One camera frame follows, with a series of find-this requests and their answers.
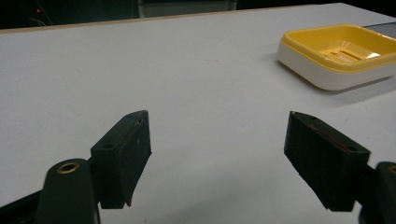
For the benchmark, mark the yellow and white soap dish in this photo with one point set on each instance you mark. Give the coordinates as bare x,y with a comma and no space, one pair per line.
314,70

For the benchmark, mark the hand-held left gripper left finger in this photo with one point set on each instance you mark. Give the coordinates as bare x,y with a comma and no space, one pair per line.
120,161

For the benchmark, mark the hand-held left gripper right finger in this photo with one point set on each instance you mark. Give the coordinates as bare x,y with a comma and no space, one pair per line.
327,161

